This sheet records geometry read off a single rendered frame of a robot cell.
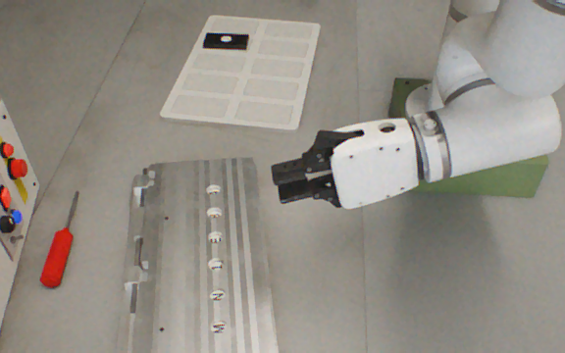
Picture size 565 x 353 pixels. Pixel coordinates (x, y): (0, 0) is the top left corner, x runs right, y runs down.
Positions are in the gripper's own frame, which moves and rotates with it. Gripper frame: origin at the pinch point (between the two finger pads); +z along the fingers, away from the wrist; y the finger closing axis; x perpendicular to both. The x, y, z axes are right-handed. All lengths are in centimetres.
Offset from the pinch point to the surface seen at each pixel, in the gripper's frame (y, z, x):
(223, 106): 16.1, 12.2, 40.5
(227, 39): 15, 10, 63
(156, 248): 10.6, 22.1, 3.8
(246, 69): 17, 7, 53
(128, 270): 10.2, 25.8, 0.8
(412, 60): 27, -29, 54
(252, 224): 13.9, 8.3, 6.9
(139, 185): 10.3, 25.4, 17.5
